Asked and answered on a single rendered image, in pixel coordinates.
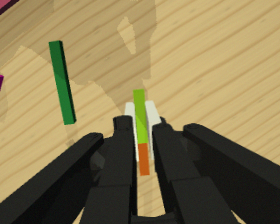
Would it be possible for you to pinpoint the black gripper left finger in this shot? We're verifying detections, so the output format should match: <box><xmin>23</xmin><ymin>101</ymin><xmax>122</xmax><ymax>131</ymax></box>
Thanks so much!
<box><xmin>0</xmin><ymin>102</ymin><xmax>139</xmax><ymax>224</ymax></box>

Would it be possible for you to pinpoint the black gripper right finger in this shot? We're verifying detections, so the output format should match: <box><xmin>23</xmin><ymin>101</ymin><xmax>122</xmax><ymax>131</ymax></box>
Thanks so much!
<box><xmin>145</xmin><ymin>101</ymin><xmax>280</xmax><ymax>224</ymax></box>

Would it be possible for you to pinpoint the orange rod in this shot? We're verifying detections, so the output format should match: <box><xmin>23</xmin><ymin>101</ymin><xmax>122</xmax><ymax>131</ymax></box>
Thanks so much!
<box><xmin>138</xmin><ymin>143</ymin><xmax>150</xmax><ymax>176</ymax></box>

